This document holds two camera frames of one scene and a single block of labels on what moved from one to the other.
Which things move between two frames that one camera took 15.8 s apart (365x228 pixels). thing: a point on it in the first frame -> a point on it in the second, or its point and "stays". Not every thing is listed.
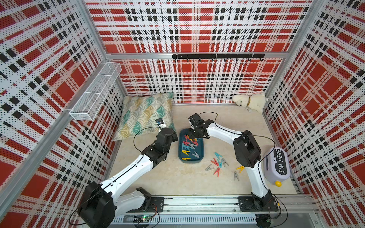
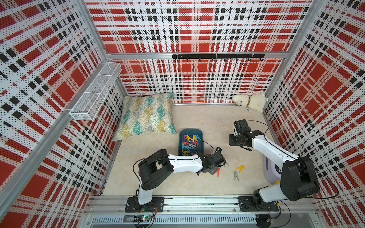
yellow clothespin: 242,167 stays
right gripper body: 194,133 -> 235,140
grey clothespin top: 192,146 stays
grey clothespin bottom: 235,176 stays
